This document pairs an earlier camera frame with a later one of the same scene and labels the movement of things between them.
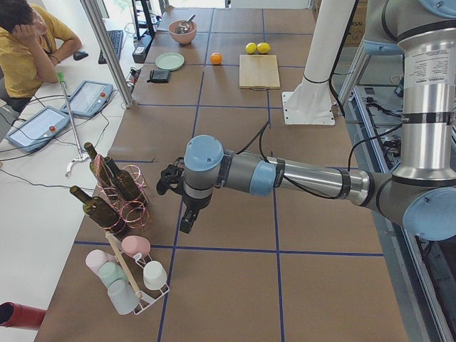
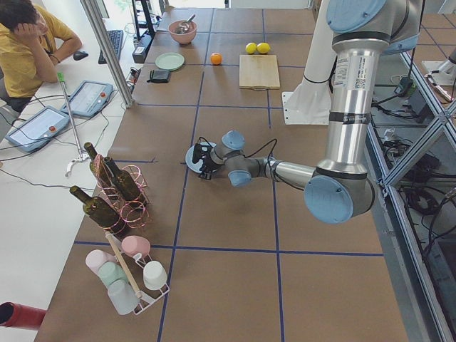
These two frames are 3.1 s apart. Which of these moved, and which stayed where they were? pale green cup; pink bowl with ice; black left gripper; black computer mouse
Moved: black left gripper
Stayed: pink bowl with ice; black computer mouse; pale green cup
